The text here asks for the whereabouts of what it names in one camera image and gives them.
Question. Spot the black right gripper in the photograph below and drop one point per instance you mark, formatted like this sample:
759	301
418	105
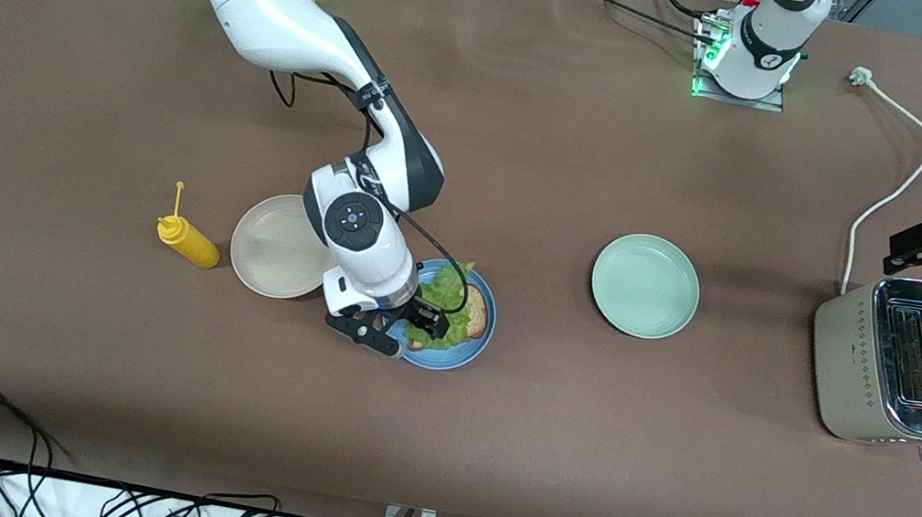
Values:
416	312

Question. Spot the green lettuce leaf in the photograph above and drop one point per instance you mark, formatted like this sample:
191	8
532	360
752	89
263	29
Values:
442	288

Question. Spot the yellow mustard squeeze bottle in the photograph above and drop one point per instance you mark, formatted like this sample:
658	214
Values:
195	246

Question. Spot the blue plate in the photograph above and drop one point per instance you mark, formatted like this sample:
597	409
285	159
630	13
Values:
445	360

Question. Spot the beige plate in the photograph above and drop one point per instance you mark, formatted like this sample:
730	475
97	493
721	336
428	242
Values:
268	251

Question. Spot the pale green plate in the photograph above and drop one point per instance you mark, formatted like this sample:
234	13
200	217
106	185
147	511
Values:
646	286

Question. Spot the beige chrome toaster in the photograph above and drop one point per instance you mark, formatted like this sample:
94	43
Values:
851	367

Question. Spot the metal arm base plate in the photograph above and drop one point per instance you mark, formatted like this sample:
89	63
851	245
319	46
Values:
736	100

